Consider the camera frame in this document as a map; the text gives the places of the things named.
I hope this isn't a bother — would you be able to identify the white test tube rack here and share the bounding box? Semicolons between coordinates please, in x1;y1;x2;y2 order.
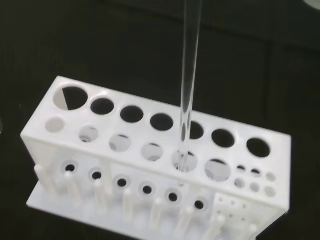
19;75;293;240

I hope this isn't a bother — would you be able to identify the black bench cloth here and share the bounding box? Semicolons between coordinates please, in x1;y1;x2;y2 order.
0;0;320;240

